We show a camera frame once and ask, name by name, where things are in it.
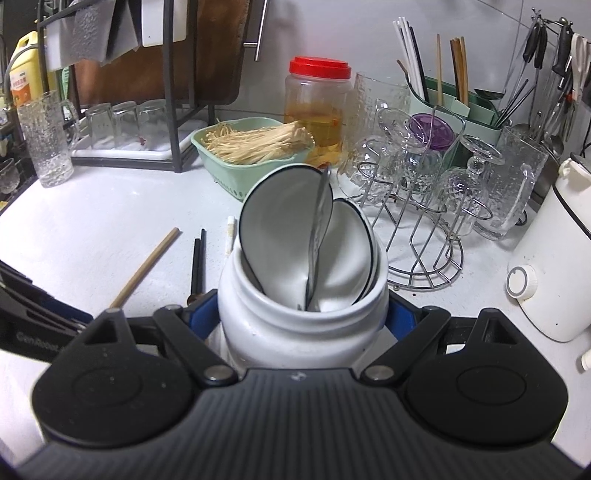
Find white spatula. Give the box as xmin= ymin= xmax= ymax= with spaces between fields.
xmin=570 ymin=32 xmax=591 ymax=102

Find white cutting board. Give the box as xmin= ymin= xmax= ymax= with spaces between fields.
xmin=141 ymin=0 xmax=188 ymax=48

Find green plastic basket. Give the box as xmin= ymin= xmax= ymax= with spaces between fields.
xmin=191 ymin=117 xmax=318 ymax=202

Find grey textured cutting board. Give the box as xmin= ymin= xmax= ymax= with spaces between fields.
xmin=46 ymin=0 xmax=141 ymax=71

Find enoki mushrooms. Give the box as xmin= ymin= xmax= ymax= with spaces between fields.
xmin=203 ymin=120 xmax=314 ymax=165

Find thin metal utensil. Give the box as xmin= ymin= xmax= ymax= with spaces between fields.
xmin=495 ymin=78 xmax=531 ymax=130

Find black metal rack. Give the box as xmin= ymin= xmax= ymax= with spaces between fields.
xmin=36 ymin=0 xmax=220 ymax=172

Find textured glass mug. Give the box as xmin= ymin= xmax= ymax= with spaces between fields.
xmin=473 ymin=124 xmax=550 ymax=241
xmin=17 ymin=90 xmax=80 ymax=188

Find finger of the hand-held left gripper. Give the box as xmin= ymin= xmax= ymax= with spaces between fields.
xmin=0 ymin=260 xmax=95 ymax=330

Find black chopstick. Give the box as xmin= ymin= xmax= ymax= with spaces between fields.
xmin=409 ymin=25 xmax=431 ymax=103
xmin=196 ymin=228 xmax=208 ymax=296

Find yellow oil bottle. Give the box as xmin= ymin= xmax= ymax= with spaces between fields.
xmin=9 ymin=30 xmax=58 ymax=114

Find wooden cutting board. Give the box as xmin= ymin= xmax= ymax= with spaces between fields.
xmin=74 ymin=0 xmax=252 ymax=108

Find wire glass rack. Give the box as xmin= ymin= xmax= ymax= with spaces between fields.
xmin=339 ymin=105 xmax=495 ymax=291

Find green utensil holder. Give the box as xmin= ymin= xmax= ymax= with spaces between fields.
xmin=405 ymin=74 xmax=505 ymax=160

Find white chopstick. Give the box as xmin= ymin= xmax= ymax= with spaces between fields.
xmin=224 ymin=215 xmax=238 ymax=256
xmin=400 ymin=17 xmax=429 ymax=101
xmin=392 ymin=18 xmax=424 ymax=101

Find glass goblet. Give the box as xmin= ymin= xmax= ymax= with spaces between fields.
xmin=438 ymin=134 xmax=507 ymax=237
xmin=376 ymin=107 xmax=446 ymax=195

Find metal bar handle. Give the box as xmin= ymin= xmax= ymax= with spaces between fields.
xmin=244 ymin=0 xmax=269 ymax=62

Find white ceramic jar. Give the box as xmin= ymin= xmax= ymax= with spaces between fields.
xmin=217 ymin=249 xmax=389 ymax=371

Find plastic jar red lid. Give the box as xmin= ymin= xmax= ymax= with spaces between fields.
xmin=283 ymin=56 xmax=352 ymax=169

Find glass jar purple lid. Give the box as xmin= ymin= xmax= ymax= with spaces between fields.
xmin=409 ymin=113 xmax=455 ymax=151

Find wooden chopstick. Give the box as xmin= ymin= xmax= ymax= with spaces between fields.
xmin=110 ymin=226 xmax=182 ymax=309
xmin=450 ymin=38 xmax=463 ymax=105
xmin=459 ymin=37 xmax=470 ymax=107
xmin=436 ymin=34 xmax=445 ymax=106

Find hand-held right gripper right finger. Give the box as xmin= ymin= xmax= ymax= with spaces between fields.
xmin=359 ymin=293 xmax=511 ymax=385

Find black handled kitchen utensil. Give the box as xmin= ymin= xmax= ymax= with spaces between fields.
xmin=521 ymin=13 xmax=550 ymax=139
xmin=554 ymin=18 xmax=577 ymax=77

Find clear drinking glass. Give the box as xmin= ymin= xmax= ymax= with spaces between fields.
xmin=112 ymin=100 xmax=141 ymax=145
xmin=137 ymin=99 xmax=175 ymax=149
xmin=85 ymin=104 xmax=117 ymax=149

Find white ceramic spoon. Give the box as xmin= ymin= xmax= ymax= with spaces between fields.
xmin=239 ymin=164 xmax=334 ymax=311

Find tall textured glass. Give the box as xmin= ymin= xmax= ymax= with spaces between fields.
xmin=338 ymin=71 xmax=413 ymax=197

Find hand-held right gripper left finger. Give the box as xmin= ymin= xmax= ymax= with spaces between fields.
xmin=83 ymin=290 xmax=237 ymax=384

